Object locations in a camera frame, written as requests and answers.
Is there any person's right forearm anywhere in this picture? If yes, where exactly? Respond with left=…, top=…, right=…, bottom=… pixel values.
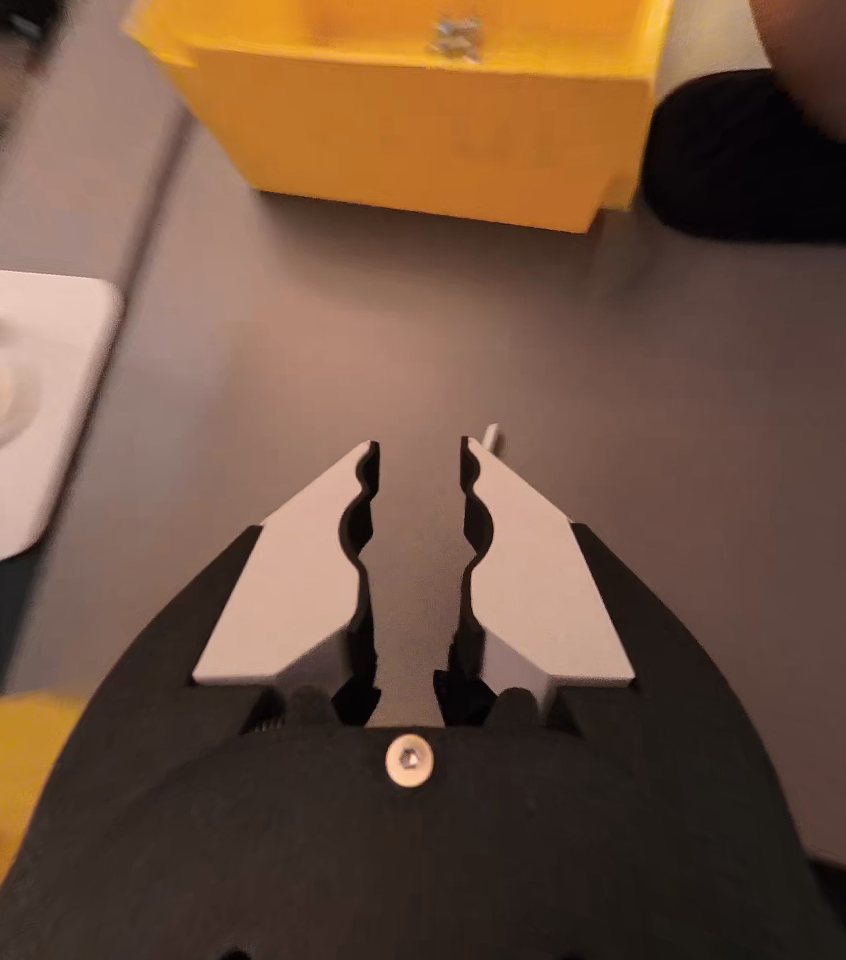
left=749, top=0, right=846, bottom=155

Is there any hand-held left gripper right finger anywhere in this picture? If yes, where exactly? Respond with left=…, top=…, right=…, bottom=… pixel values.
left=432, top=435, right=637, bottom=727

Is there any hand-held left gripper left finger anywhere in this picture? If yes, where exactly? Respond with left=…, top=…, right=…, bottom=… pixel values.
left=192, top=441, right=382, bottom=727

